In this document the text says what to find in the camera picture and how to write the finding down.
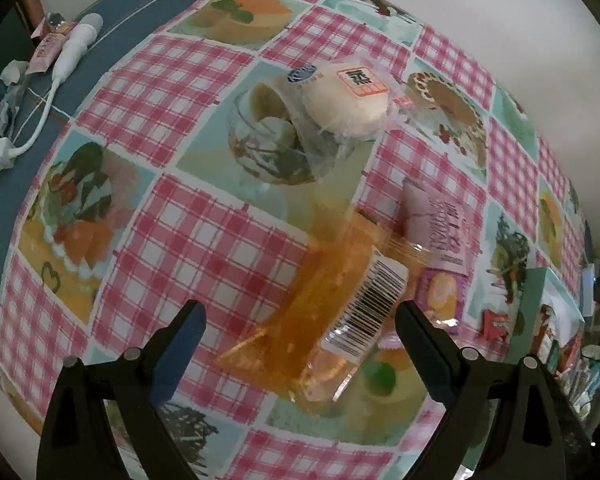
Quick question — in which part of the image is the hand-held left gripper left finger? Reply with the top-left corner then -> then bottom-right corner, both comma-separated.
35,299 -> 207,480

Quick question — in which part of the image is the red-brown snack packet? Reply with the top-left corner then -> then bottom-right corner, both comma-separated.
536,304 -> 562,362

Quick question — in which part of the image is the white charging cable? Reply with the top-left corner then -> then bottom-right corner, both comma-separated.
0,12 -> 105,168

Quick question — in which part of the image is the crumpled clear plastic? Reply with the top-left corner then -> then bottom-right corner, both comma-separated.
0,59 -> 27,196

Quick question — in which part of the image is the pink snack packet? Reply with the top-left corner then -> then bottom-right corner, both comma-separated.
402,177 -> 473,333

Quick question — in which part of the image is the red-orange snack packet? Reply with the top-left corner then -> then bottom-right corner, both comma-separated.
559,334 -> 584,377

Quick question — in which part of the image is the small red snack packet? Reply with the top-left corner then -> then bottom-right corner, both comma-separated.
481,309 -> 512,343

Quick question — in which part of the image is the clear steamed bun packet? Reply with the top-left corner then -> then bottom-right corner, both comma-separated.
227,57 -> 416,186

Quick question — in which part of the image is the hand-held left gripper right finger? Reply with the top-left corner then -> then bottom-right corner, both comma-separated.
396,300 -> 597,480

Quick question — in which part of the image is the pink cosmetic tube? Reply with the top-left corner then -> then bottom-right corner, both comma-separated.
26,12 -> 77,77

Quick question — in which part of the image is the pink checked tablecloth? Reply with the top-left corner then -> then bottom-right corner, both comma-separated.
0,0 -> 597,480

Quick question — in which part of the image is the orange cake packet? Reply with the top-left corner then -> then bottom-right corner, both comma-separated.
212,205 -> 433,417

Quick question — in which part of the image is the green box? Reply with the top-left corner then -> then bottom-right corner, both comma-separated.
514,266 -> 600,426

